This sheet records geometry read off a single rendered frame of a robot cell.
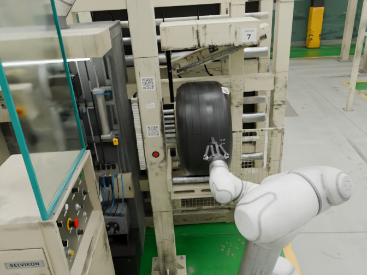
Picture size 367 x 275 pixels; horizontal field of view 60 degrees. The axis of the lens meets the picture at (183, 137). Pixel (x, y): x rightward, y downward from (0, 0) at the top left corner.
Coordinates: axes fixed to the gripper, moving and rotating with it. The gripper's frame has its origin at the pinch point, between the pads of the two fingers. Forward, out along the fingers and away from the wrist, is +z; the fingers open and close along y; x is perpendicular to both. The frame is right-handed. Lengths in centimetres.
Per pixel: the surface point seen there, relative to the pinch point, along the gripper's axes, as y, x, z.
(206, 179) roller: 2.6, 35.2, 11.9
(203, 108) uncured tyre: 3.3, -12.9, 14.5
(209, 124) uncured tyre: 1.0, -6.3, 8.0
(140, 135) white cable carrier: 41.3, 7.9, 24.5
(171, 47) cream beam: 19, -34, 56
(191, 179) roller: 11.8, 35.0, 12.0
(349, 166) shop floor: -174, 145, 145
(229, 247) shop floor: -17, 130, 33
